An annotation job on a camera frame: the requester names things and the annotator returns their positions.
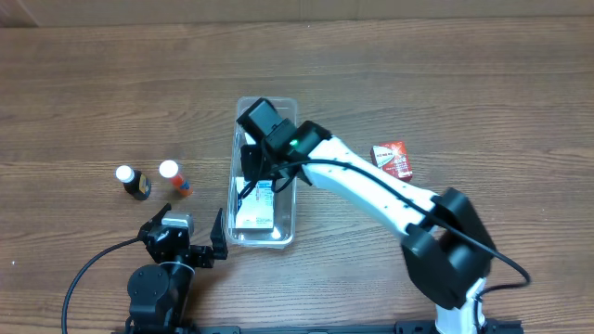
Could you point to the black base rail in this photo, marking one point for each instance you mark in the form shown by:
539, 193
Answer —
306, 330

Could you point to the orange tube white cap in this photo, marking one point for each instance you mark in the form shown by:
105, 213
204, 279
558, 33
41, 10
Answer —
171, 170

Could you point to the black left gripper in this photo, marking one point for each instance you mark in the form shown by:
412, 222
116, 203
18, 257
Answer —
187, 250

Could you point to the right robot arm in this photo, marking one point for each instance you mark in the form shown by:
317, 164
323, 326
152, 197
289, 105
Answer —
446, 248

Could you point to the white medicine box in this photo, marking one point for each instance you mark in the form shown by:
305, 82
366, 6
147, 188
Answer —
256, 211

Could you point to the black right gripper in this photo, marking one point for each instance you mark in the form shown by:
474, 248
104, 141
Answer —
251, 163

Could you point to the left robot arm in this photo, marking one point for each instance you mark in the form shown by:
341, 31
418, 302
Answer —
158, 292

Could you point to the red medicine box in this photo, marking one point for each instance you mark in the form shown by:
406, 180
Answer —
392, 158

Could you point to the dark bottle white cap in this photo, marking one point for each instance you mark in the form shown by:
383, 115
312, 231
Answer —
134, 182

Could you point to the clear plastic container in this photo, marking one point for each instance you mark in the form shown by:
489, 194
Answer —
282, 234

